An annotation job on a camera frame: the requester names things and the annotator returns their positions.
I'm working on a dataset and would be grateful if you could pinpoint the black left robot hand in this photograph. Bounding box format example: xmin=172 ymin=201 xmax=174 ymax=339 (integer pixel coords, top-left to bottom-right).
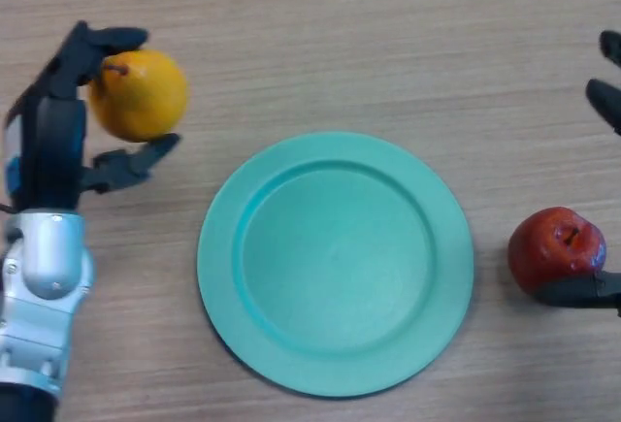
xmin=2 ymin=20 xmax=181 ymax=212

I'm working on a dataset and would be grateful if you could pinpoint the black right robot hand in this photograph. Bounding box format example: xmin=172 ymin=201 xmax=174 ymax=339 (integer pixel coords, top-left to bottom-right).
xmin=533 ymin=29 xmax=621 ymax=319

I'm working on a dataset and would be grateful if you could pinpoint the yellow pear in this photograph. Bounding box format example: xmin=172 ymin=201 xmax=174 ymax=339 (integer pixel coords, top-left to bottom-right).
xmin=86 ymin=49 xmax=189 ymax=144

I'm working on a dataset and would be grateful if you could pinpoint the green round plate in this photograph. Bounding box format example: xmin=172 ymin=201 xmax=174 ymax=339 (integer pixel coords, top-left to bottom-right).
xmin=196 ymin=131 xmax=474 ymax=399

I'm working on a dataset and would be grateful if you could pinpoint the red apple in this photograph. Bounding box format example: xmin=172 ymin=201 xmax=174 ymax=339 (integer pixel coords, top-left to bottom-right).
xmin=507 ymin=206 xmax=607 ymax=295

